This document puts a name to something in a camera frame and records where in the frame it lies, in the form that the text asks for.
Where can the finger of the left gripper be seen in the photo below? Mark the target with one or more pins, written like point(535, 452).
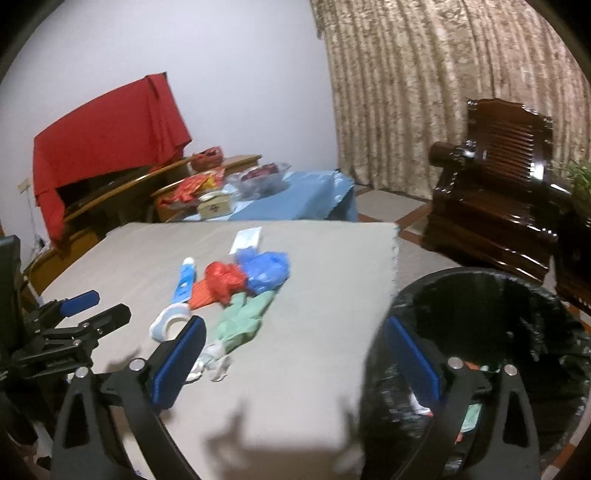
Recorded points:
point(70, 306)
point(90, 331)

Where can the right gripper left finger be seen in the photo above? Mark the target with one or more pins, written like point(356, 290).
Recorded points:
point(172, 362)

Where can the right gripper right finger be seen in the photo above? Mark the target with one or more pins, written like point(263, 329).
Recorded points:
point(425, 379)

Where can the blue white tube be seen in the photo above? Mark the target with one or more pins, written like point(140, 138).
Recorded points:
point(187, 277)

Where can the red plastic bag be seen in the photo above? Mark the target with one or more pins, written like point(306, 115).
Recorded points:
point(223, 280)

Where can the blue plastic bag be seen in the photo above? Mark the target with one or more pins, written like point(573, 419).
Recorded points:
point(264, 271)

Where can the white blue small box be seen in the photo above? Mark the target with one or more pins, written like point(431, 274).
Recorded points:
point(245, 239)

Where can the orange knitted cloth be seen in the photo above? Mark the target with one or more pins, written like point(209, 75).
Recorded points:
point(204, 292)

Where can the black lined trash bin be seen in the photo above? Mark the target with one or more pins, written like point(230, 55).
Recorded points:
point(516, 367)

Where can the white tape roll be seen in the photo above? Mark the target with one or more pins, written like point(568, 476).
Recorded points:
point(159, 329)

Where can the beige table cloth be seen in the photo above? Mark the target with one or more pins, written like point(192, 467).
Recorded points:
point(281, 376)

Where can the cream tissue box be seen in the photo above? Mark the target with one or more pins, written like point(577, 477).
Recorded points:
point(214, 205)

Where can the dark wooden armchair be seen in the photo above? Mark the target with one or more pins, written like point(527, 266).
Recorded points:
point(498, 203)

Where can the red cloth over furniture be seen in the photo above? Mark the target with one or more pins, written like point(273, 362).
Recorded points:
point(135, 125)

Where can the red snack bags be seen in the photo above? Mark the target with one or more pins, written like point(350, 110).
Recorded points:
point(193, 187)

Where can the red woven basket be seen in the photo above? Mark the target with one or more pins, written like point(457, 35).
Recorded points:
point(207, 159)

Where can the blue table cloth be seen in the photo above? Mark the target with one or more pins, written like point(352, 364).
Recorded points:
point(319, 195)

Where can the clear bag of fruit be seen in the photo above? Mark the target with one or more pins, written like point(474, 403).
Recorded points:
point(260, 182)

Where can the green potted plant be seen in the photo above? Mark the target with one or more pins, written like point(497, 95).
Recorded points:
point(580, 176)

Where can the brown patterned curtain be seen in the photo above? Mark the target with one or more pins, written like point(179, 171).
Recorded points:
point(402, 73)

